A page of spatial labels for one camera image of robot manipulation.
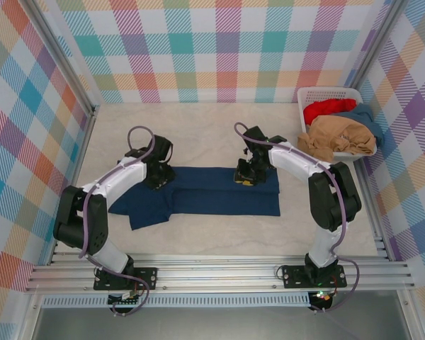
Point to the red t-shirt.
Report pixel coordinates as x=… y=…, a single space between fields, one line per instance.
x=322 y=108

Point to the tan t-shirt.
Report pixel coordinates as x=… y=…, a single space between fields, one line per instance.
x=340 y=136

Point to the aluminium frame post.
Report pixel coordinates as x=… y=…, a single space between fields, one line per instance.
x=60 y=56
x=379 y=42

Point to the small controller board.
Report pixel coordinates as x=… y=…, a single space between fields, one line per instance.
x=322 y=299
x=124 y=300

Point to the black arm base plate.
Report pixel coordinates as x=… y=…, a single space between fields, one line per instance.
x=147 y=278
x=290 y=276

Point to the navy blue t-shirt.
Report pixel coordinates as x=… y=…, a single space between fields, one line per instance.
x=216 y=200

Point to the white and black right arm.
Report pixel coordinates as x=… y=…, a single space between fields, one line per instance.
x=294 y=161

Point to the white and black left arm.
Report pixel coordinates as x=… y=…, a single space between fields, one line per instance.
x=124 y=175

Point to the white plastic laundry basket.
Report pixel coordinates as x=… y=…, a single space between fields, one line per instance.
x=326 y=95

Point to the slate blue t-shirt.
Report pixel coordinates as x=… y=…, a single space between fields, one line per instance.
x=366 y=117

